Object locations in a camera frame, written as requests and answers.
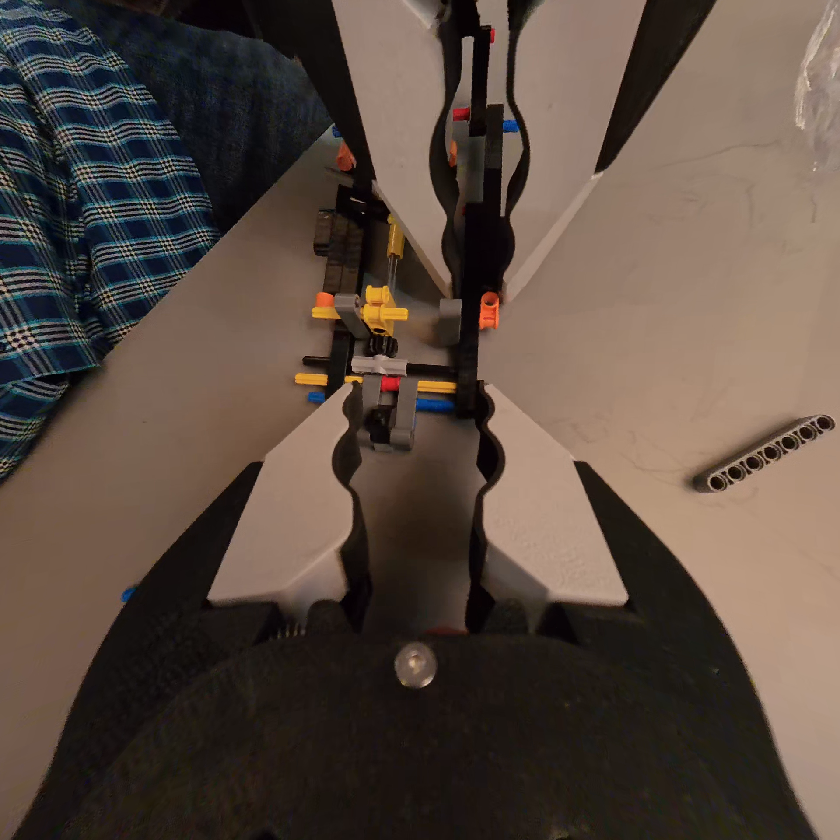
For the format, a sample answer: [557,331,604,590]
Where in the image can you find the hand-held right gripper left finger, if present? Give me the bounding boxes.
[206,382,375,634]

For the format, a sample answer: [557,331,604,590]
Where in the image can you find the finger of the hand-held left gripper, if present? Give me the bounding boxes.
[330,0,476,299]
[499,0,649,304]

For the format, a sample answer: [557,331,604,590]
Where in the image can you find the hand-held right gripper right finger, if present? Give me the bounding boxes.
[462,381,631,634]

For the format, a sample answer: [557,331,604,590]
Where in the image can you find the black lego side beam assembly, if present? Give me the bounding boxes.
[437,26,521,421]

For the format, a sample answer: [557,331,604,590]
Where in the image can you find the multicoloured lego chassis assembly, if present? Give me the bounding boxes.
[293,121,458,454]

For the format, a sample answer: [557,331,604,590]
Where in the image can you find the grey lego beam with holes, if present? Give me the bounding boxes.
[692,415,836,493]

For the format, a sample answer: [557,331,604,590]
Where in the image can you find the blue denim jeans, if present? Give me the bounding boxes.
[85,0,332,231]

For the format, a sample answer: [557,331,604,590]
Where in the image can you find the clear plastic bag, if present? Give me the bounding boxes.
[794,0,840,172]

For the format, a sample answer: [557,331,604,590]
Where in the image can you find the blue plaid shirt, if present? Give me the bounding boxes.
[0,0,221,480]

